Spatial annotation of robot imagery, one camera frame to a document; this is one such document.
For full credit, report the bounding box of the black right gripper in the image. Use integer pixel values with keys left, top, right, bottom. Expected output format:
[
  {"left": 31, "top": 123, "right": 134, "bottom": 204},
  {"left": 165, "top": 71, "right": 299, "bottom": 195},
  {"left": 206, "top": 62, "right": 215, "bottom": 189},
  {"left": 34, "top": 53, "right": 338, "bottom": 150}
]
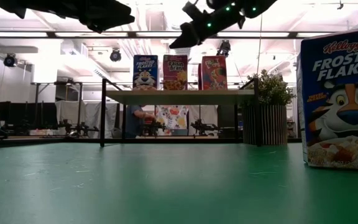
[{"left": 168, "top": 0, "right": 249, "bottom": 50}]

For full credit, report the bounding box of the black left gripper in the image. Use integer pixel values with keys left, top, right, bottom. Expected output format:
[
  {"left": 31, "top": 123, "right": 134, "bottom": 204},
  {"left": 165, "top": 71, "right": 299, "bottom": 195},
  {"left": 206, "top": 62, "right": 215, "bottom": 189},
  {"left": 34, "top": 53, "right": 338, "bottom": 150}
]
[{"left": 51, "top": 0, "right": 135, "bottom": 34}]

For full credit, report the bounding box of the pink Raisin Bran cereal box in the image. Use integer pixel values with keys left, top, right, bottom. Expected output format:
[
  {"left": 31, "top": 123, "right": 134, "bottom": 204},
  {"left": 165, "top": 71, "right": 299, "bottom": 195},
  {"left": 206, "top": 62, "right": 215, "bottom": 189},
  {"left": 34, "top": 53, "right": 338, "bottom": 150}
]
[{"left": 162, "top": 54, "right": 189, "bottom": 91}]

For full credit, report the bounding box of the blue Frosted Flakes cereal box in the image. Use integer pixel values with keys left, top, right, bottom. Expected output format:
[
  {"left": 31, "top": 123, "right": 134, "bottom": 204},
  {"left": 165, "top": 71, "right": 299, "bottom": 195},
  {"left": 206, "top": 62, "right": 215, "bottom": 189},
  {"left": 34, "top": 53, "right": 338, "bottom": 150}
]
[
  {"left": 296, "top": 26, "right": 358, "bottom": 171},
  {"left": 132, "top": 54, "right": 159, "bottom": 91}
]

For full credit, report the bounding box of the black ceiling spotlight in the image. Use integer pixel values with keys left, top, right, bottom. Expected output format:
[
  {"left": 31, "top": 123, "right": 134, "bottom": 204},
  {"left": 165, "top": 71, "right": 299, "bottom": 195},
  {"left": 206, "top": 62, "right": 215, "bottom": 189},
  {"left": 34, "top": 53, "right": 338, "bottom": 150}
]
[
  {"left": 3, "top": 53, "right": 18, "bottom": 68},
  {"left": 109, "top": 49, "right": 122, "bottom": 62},
  {"left": 218, "top": 39, "right": 232, "bottom": 57}
]

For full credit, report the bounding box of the white draped cloth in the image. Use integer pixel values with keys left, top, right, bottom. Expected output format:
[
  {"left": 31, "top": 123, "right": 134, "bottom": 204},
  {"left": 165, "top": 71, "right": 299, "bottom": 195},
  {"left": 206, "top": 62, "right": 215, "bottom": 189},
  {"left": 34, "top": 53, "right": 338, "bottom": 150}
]
[
  {"left": 54, "top": 100, "right": 119, "bottom": 139},
  {"left": 188, "top": 105, "right": 219, "bottom": 136}
]

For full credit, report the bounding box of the floral print cloth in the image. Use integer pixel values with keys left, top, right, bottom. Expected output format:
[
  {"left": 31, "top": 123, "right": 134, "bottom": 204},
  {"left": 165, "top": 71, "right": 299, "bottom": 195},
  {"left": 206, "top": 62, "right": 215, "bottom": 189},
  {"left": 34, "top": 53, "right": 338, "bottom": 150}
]
[{"left": 155, "top": 105, "right": 190, "bottom": 136}]

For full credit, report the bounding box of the black metal rack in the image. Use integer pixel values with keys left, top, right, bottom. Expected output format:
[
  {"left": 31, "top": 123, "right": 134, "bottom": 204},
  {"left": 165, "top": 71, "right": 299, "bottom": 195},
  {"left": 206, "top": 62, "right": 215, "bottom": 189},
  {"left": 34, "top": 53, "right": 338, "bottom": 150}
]
[{"left": 30, "top": 80, "right": 84, "bottom": 138}]

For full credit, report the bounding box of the person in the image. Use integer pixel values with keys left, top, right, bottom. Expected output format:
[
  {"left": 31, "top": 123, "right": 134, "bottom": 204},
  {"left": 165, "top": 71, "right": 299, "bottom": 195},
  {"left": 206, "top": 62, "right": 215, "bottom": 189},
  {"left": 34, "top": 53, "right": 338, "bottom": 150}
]
[{"left": 125, "top": 105, "right": 155, "bottom": 139}]

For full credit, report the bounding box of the black overhead light bar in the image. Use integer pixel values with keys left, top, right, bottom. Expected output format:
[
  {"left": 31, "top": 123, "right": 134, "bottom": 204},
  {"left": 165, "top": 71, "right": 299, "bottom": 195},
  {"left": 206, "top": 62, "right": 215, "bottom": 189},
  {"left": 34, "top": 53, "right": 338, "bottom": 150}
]
[{"left": 0, "top": 30, "right": 358, "bottom": 40}]

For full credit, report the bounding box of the green plant in ribbed pot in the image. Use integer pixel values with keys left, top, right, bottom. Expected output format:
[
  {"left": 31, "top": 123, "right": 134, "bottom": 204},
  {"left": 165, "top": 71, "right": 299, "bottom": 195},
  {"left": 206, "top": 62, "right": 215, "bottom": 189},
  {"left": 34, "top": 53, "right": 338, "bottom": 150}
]
[{"left": 241, "top": 68, "right": 296, "bottom": 146}]

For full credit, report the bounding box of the black partition panel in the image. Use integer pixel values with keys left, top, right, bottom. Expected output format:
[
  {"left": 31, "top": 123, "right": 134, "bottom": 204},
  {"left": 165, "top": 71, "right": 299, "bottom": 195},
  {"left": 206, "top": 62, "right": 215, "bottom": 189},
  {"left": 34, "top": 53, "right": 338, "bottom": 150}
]
[{"left": 0, "top": 101, "right": 58, "bottom": 127}]

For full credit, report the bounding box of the green table mat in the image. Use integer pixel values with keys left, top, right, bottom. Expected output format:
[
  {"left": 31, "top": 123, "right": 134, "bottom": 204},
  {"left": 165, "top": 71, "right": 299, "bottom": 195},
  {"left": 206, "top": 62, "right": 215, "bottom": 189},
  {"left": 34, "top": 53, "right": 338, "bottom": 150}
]
[{"left": 0, "top": 142, "right": 358, "bottom": 224}]

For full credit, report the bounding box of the wooden shelf black metal frame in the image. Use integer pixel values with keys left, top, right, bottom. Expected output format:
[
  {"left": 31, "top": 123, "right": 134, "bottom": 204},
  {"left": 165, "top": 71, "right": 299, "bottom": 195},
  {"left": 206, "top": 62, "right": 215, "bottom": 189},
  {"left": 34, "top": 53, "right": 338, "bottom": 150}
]
[{"left": 99, "top": 77, "right": 262, "bottom": 147}]

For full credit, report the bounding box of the black metal table frame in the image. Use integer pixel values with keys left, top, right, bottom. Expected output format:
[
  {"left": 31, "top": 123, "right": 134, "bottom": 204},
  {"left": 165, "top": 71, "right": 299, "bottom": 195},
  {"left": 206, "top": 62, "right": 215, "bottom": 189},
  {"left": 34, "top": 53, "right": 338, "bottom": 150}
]
[{"left": 0, "top": 136, "right": 304, "bottom": 150}]

